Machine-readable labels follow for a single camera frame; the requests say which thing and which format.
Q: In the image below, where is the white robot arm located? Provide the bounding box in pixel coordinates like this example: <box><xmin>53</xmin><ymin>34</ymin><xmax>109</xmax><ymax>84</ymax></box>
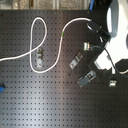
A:
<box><xmin>87</xmin><ymin>0</ymin><xmax>128</xmax><ymax>74</ymax></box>

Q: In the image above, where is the blue object at edge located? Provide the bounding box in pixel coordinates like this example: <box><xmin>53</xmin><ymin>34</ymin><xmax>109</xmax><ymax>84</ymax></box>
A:
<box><xmin>0</xmin><ymin>84</ymin><xmax>5</xmax><ymax>93</ymax></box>

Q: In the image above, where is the metal cable clip on board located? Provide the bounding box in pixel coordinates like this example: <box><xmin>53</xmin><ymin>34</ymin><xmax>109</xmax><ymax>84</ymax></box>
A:
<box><xmin>36</xmin><ymin>47</ymin><xmax>43</xmax><ymax>68</ymax></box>

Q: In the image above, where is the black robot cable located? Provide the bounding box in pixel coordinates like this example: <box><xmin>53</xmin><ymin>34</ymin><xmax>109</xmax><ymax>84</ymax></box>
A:
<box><xmin>89</xmin><ymin>45</ymin><xmax>128</xmax><ymax>80</ymax></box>

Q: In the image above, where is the metal cable clip center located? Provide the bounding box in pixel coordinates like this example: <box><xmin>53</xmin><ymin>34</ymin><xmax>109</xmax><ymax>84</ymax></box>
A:
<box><xmin>69</xmin><ymin>52</ymin><xmax>83</xmax><ymax>70</ymax></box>

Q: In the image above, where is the metal clip right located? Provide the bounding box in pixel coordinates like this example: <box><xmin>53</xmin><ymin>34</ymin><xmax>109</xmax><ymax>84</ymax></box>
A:
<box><xmin>109</xmin><ymin>79</ymin><xmax>117</xmax><ymax>87</ymax></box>

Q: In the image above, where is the small metal clip upper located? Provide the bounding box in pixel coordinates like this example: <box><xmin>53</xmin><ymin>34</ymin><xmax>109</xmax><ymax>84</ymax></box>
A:
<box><xmin>83</xmin><ymin>42</ymin><xmax>91</xmax><ymax>51</ymax></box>

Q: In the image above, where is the metal clip lower center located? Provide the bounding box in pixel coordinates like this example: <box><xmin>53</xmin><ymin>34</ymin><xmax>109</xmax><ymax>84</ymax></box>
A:
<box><xmin>78</xmin><ymin>71</ymin><xmax>96</xmax><ymax>86</ymax></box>

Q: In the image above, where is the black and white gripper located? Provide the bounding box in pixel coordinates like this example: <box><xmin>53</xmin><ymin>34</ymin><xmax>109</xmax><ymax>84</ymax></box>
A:
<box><xmin>87</xmin><ymin>21</ymin><xmax>111</xmax><ymax>42</ymax></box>

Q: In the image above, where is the white cable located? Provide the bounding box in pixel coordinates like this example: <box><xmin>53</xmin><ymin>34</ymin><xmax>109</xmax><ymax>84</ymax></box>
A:
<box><xmin>0</xmin><ymin>17</ymin><xmax>92</xmax><ymax>72</ymax></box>

